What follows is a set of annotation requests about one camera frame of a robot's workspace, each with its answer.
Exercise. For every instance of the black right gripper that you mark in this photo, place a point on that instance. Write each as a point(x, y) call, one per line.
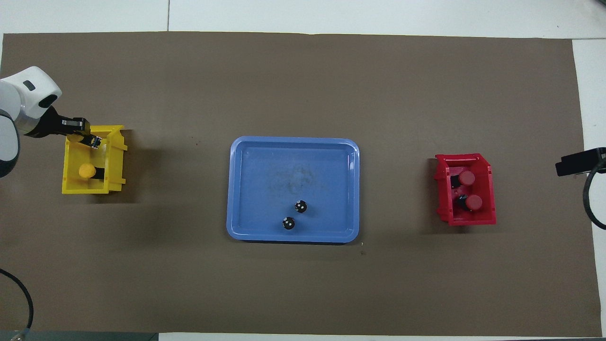
point(582, 161)

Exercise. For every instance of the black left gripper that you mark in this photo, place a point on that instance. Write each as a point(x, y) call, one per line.
point(45, 125)

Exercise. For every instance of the red push button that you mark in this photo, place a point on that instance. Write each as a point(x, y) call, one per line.
point(474, 202)
point(467, 178)

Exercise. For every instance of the yellow plastic bin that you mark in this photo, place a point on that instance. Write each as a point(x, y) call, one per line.
point(116, 170)

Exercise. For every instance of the red plastic bin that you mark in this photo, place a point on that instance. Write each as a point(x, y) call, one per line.
point(442, 189)

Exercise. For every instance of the blue plastic tray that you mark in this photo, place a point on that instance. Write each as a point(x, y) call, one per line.
point(255, 208)

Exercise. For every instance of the brown table mat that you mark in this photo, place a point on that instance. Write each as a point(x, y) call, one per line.
point(303, 85)

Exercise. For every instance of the small black cylinder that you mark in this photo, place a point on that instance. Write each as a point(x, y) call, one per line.
point(300, 206)
point(289, 223)

